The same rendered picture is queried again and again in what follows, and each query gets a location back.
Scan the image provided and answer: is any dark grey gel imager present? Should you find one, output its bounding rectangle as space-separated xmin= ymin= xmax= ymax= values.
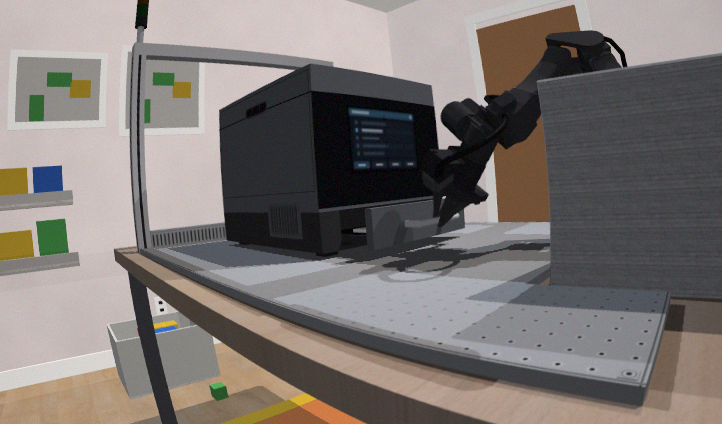
xmin=219 ymin=64 xmax=465 ymax=257

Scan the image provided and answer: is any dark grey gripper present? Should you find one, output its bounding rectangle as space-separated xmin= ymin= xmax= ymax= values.
xmin=433 ymin=182 xmax=489 ymax=227

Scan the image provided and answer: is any green stack light segment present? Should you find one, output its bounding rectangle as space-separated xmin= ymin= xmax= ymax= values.
xmin=136 ymin=4 xmax=149 ymax=18

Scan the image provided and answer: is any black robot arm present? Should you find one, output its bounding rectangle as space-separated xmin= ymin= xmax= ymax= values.
xmin=420 ymin=30 xmax=621 ymax=193

